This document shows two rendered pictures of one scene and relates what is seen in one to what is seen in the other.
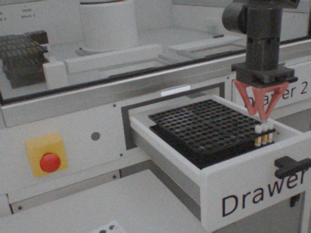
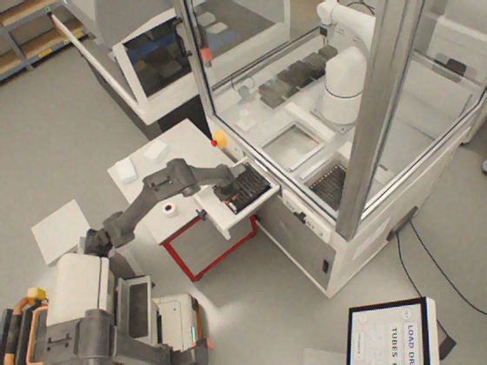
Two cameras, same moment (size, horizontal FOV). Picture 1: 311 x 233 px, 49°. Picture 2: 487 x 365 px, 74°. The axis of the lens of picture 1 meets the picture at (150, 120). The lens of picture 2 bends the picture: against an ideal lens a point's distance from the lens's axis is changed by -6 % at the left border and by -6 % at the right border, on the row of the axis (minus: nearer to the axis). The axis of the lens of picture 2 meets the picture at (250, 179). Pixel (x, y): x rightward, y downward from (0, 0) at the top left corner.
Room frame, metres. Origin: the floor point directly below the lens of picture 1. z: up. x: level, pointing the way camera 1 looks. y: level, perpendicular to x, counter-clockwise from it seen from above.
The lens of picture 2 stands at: (0.62, -1.04, 2.25)
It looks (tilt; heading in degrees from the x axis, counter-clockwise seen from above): 55 degrees down; 84
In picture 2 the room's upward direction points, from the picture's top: 11 degrees counter-clockwise
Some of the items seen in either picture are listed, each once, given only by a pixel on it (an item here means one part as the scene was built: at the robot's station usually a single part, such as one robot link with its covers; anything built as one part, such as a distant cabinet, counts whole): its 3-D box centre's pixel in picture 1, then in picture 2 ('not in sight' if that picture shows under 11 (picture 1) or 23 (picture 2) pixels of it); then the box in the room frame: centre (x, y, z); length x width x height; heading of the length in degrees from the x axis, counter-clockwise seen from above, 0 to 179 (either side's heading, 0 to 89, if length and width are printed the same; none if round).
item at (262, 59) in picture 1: (262, 56); (225, 187); (0.60, -0.21, 1.05); 0.10 x 0.07 x 0.07; 21
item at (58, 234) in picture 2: not in sight; (95, 256); (-0.32, 0.02, 0.38); 0.30 x 0.30 x 0.76; 24
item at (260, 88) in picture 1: (260, 94); not in sight; (0.60, -0.21, 0.98); 0.07 x 0.07 x 0.09; 21
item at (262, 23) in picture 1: (262, 21); not in sight; (0.61, -0.21, 1.11); 0.07 x 0.06 x 0.07; 16
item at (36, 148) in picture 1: (47, 155); (218, 140); (0.63, 0.22, 0.88); 0.07 x 0.05 x 0.07; 114
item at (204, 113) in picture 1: (206, 134); (242, 189); (0.67, -0.12, 0.87); 0.22 x 0.18 x 0.06; 24
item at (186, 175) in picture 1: (204, 135); (243, 188); (0.68, -0.12, 0.86); 0.40 x 0.26 x 0.06; 24
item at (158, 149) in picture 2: not in sight; (156, 152); (0.26, 0.35, 0.79); 0.13 x 0.09 x 0.05; 44
